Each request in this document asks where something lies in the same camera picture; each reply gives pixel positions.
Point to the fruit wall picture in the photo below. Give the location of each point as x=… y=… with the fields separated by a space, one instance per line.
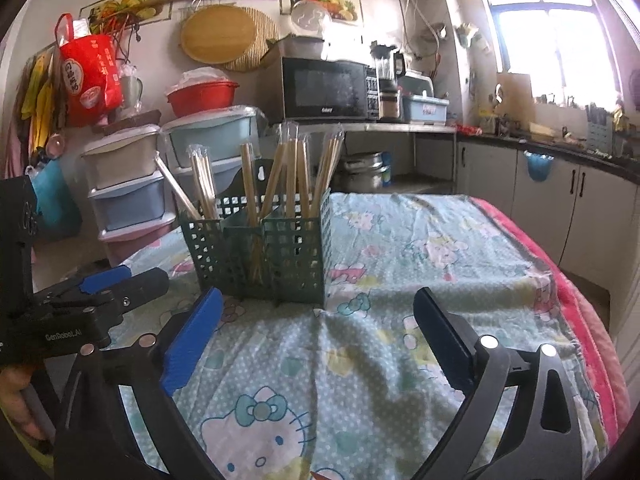
x=345 y=2

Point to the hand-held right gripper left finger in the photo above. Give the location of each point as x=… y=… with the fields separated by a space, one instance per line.
x=192 y=335

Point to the kitchen counter cabinets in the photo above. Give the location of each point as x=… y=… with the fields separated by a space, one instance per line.
x=575 y=200

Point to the black microwave oven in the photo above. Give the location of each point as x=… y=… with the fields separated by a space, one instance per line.
x=325 y=87

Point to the yellow hanging cloths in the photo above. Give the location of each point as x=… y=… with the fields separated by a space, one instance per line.
x=40 y=100

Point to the metal shelf table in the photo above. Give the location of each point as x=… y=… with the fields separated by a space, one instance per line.
x=400 y=127

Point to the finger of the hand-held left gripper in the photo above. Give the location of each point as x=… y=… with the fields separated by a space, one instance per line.
x=147 y=287
x=102 y=280

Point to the white round plastic cover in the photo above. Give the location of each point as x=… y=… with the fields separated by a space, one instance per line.
x=310 y=19

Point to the white plastic bag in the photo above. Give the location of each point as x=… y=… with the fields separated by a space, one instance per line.
x=202 y=76

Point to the blue hanging bin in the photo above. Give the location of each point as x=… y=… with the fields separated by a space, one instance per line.
x=539 y=166

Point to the cartoon print tablecloth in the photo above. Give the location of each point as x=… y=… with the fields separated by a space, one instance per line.
x=375 y=285

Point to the set of bamboo chopsticks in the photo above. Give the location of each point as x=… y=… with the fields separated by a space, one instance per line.
x=290 y=185

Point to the vegetable wall picture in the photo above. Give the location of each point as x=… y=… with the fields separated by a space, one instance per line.
x=125 y=2

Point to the blender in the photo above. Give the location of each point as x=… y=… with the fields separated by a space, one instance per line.
x=387 y=75

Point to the blue utensil rack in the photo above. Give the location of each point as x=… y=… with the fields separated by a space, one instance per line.
x=598 y=127

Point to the green plastic utensil holder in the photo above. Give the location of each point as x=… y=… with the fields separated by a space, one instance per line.
x=290 y=260

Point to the blue plastic container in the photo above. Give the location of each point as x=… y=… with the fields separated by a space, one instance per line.
x=425 y=110

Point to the cardboard box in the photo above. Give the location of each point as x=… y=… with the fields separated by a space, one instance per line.
x=290 y=50

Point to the person's left hand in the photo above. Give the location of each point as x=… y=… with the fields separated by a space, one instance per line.
x=12 y=390

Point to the drawer tower with cream top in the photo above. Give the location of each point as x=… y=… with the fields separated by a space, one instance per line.
x=125 y=185

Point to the large steel pot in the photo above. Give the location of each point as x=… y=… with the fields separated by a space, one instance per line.
x=365 y=172

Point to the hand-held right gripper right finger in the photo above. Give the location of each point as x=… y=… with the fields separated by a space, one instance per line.
x=442 y=330

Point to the red blanket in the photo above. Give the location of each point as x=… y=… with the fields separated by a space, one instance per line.
x=580 y=310

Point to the red shopping bag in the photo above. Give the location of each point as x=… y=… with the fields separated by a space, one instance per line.
x=90 y=75

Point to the round woven mat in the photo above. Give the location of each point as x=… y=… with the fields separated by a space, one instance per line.
x=265 y=45

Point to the round bamboo board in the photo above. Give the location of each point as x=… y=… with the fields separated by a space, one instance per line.
x=215 y=35

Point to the red plastic basket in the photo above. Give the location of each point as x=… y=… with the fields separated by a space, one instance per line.
x=202 y=100

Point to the window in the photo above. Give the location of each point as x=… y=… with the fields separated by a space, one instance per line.
x=560 y=30

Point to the drawer tower with mint top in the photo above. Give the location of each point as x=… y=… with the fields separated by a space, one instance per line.
x=210 y=135

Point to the wooden cutting board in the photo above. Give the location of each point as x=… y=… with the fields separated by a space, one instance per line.
x=514 y=102

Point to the blue bag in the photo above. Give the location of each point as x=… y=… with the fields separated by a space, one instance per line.
x=57 y=200

